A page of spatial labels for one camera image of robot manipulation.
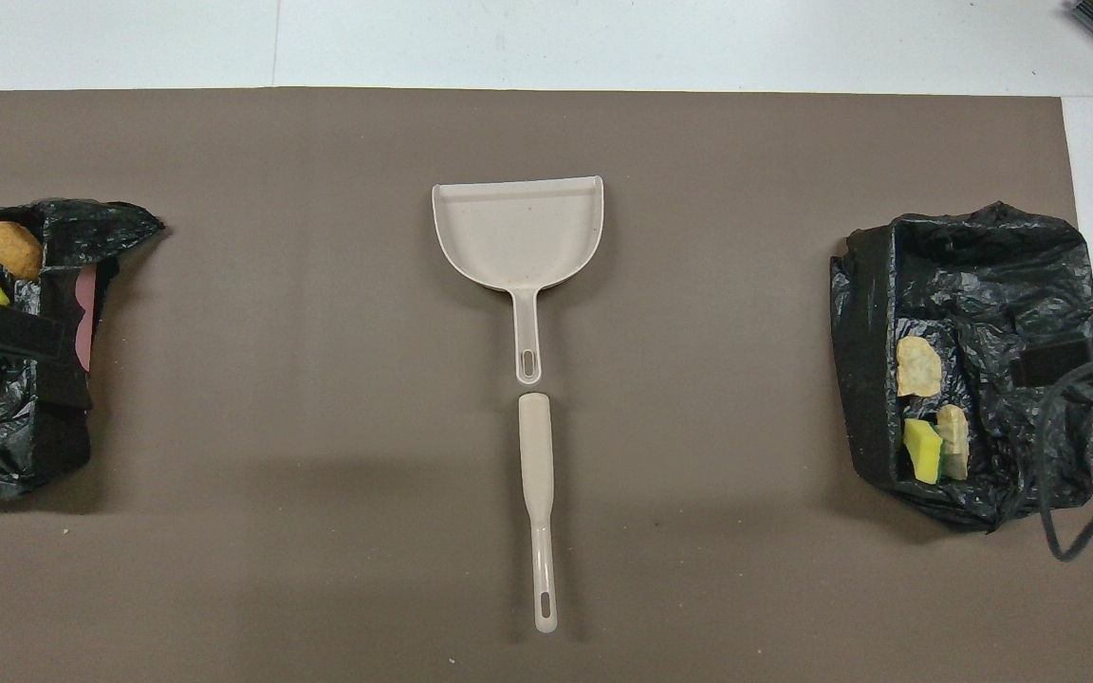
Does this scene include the beige plastic dustpan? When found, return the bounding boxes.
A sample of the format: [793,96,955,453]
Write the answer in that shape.
[431,175,605,385]

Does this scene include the yellow wedge sponge piece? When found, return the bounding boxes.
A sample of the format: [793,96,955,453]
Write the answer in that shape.
[903,418,944,486]

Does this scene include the brown oval croquette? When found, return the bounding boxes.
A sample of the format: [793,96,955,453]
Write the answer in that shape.
[0,221,44,282]

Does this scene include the black bag with pink bin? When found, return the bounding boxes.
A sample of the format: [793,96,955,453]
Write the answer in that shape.
[0,197,168,502]

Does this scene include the brown table mat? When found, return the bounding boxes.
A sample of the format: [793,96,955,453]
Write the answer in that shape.
[0,87,1093,683]

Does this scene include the black trash bag bin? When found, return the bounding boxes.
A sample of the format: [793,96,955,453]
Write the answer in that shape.
[829,200,1093,532]

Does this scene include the beige brush black bristles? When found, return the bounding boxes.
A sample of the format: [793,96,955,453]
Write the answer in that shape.
[517,392,559,634]

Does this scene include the pink plastic bin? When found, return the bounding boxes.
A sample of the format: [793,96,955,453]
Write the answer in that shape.
[74,263,102,374]

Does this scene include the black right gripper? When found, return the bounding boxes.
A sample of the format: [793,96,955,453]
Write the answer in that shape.
[1011,327,1093,388]

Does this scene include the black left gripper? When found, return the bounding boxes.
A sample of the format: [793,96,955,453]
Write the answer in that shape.
[0,305,69,364]

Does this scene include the orange striped bread piece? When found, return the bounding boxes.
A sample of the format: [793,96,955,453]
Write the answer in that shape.
[936,405,972,481]
[896,337,944,398]

